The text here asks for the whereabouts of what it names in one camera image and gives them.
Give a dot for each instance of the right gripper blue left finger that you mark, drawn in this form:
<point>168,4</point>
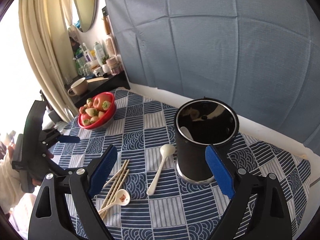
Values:
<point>51,219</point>

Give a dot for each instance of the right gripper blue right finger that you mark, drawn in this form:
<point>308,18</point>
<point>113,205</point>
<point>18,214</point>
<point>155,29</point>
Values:
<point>270,218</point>

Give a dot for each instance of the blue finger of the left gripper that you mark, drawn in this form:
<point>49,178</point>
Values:
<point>57,169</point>
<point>52,136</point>

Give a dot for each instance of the small spoon with cat bowl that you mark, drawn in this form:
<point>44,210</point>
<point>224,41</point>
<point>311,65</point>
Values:
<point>122,198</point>

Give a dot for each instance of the plain white ceramic spoon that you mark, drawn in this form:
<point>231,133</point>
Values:
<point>166,151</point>

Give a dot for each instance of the white spoon with cat handle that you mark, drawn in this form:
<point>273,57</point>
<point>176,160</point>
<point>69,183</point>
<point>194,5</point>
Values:
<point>185,132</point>

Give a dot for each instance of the white sleeve left forearm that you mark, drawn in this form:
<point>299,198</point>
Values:
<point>11,192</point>

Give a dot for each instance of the person's left hand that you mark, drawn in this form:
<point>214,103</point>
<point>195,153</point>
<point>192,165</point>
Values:
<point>11,152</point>

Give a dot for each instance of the red bowl of fruit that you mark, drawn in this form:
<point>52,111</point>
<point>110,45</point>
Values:
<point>98,112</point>

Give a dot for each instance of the beige ceramic mug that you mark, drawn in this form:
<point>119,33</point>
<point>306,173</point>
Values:
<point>78,88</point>

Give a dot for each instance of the black side shelf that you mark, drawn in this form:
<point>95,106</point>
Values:
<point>96,86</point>

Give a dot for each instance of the blue patterned tablecloth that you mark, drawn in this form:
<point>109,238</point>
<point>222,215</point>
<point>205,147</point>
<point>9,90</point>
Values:
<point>177,209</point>

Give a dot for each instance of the green bottle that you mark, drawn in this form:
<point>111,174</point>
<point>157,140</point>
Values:
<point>80,62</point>

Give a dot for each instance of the pink jar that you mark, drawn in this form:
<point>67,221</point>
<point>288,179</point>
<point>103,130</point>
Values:
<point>114,66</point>

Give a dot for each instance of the white lotion bottle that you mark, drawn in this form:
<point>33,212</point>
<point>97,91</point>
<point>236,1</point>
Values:
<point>99,51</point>

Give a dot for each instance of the black cylindrical utensil holder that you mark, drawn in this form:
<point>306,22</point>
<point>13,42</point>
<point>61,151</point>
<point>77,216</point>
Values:
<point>210,122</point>

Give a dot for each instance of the cream curtain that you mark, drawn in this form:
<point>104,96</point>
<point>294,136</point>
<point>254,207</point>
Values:
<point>48,48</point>

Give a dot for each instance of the round wall mirror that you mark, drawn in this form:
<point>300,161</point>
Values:
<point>86,11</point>

